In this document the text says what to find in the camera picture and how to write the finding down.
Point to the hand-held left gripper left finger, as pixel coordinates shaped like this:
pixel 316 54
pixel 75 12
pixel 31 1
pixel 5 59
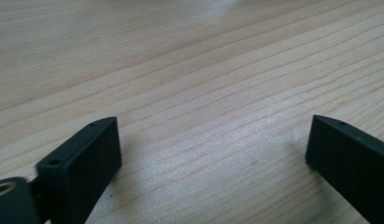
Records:
pixel 82 168

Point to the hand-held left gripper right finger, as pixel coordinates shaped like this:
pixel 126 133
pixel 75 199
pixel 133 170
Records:
pixel 351 161

